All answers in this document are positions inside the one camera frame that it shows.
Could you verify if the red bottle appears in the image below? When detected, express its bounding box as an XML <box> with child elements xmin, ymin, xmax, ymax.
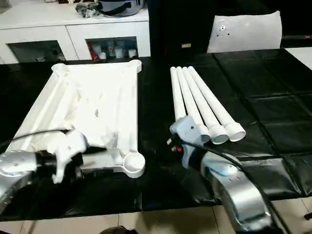
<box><xmin>89</xmin><ymin>43</ymin><xmax>100</xmax><ymax>60</ymax></box>

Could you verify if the white cabinet with glass doors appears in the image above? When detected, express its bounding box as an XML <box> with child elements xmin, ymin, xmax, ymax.
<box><xmin>0</xmin><ymin>0</ymin><xmax>150</xmax><ymax>65</ymax></box>

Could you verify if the white plastic bag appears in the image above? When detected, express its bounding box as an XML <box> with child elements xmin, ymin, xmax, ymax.
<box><xmin>207</xmin><ymin>11</ymin><xmax>283</xmax><ymax>54</ymax></box>

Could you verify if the white side table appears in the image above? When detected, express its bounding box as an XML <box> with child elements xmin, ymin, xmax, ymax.
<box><xmin>284</xmin><ymin>46</ymin><xmax>312</xmax><ymax>70</ymax></box>

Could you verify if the black cabinet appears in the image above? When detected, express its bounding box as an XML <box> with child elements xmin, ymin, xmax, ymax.
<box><xmin>148</xmin><ymin>0</ymin><xmax>312</xmax><ymax>55</ymax></box>

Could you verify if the dark tangled clutter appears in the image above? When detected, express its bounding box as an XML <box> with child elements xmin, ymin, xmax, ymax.
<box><xmin>75</xmin><ymin>1</ymin><xmax>102</xmax><ymax>19</ymax></box>

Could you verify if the black robot left foot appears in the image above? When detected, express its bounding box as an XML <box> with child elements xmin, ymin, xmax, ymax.
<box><xmin>99</xmin><ymin>226</ymin><xmax>140</xmax><ymax>234</ymax></box>

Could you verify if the white plastic table top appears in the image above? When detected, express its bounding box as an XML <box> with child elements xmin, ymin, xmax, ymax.
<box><xmin>7</xmin><ymin>58</ymin><xmax>146</xmax><ymax>179</ymax></box>

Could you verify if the black rice cooker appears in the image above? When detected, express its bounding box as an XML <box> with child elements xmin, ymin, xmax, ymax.
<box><xmin>98</xmin><ymin>0</ymin><xmax>146</xmax><ymax>18</ymax></box>

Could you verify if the white plastic table leg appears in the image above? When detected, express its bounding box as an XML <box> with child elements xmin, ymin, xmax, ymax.
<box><xmin>175</xmin><ymin>66</ymin><xmax>211</xmax><ymax>143</ymax></box>
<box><xmin>181</xmin><ymin>66</ymin><xmax>229</xmax><ymax>145</ymax></box>
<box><xmin>170</xmin><ymin>66</ymin><xmax>190</xmax><ymax>123</ymax></box>
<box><xmin>187</xmin><ymin>66</ymin><xmax>247</xmax><ymax>143</ymax></box>

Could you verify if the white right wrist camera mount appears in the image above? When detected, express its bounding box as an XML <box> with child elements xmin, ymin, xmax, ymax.
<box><xmin>169</xmin><ymin>116</ymin><xmax>203</xmax><ymax>147</ymax></box>

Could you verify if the black work mat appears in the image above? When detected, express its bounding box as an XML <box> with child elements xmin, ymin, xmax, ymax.
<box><xmin>0</xmin><ymin>46</ymin><xmax>312</xmax><ymax>220</ymax></box>

